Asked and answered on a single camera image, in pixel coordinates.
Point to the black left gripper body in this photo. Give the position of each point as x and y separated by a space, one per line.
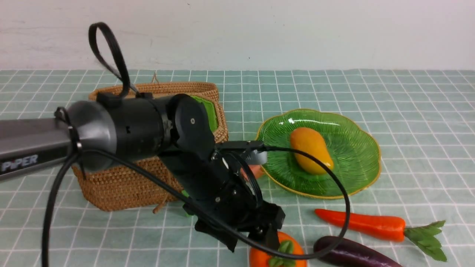
219 196

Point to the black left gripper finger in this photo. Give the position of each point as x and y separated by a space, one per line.
265 234

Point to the orange persimmon with green calyx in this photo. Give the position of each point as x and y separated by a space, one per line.
288 245

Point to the yellow orange mango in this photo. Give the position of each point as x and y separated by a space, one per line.
311 142

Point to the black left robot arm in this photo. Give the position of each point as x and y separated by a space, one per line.
168 141

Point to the green foam cube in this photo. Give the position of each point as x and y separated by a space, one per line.
189 213

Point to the pink foam cube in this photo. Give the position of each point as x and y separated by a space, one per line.
256 170

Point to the dark purple eggplant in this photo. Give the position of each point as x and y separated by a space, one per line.
353 254

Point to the woven rattan basket lid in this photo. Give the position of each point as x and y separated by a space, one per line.
201 89

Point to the woven rattan basket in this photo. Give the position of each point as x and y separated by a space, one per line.
120 188

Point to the green glass leaf plate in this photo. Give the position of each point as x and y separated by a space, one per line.
355 153

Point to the orange carrot with green top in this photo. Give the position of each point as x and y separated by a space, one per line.
391 228

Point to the green checkered tablecloth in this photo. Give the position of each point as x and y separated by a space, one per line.
422 120

